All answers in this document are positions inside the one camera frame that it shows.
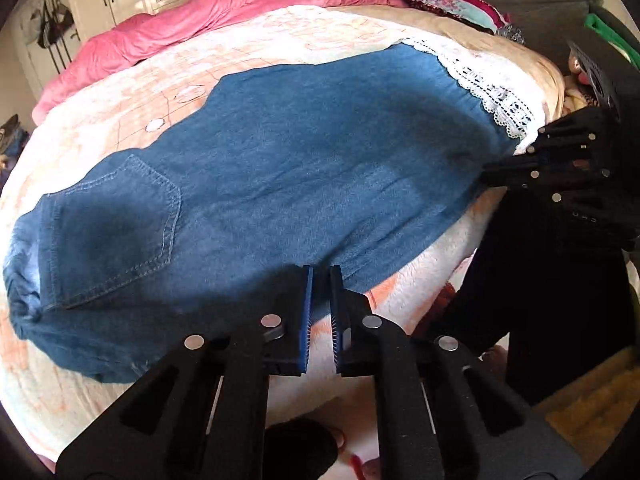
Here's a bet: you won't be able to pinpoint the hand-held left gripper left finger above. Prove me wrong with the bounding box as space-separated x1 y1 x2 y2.
55 264 315 480

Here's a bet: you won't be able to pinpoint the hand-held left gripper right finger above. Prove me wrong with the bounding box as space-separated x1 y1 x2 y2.
329 264 587 480

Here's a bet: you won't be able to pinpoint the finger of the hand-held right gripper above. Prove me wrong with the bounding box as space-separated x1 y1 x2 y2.
536 109 618 153
481 146 618 213

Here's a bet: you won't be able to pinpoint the blue denim jeans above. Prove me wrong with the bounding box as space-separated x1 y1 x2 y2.
2 35 548 386

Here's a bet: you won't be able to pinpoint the green plastic object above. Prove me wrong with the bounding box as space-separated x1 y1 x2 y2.
584 12 640 68

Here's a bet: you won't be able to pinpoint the beige bed sheet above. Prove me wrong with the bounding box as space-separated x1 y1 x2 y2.
345 4 566 128

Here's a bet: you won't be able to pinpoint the person's black trouser legs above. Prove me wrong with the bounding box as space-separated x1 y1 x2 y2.
415 185 628 407

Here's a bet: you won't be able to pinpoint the black slipper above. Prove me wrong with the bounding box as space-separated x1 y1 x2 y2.
264 417 344 480

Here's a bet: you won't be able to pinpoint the white orange printed blanket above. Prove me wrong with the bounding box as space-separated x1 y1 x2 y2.
0 5 501 463

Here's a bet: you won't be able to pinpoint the pink duvet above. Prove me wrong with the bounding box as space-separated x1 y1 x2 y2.
32 0 411 126

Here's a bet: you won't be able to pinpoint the dark clothes pile on chair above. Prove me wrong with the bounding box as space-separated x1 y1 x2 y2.
0 114 34 162

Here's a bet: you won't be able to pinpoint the hanging bags on door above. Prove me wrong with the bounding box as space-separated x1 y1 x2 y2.
29 0 82 77

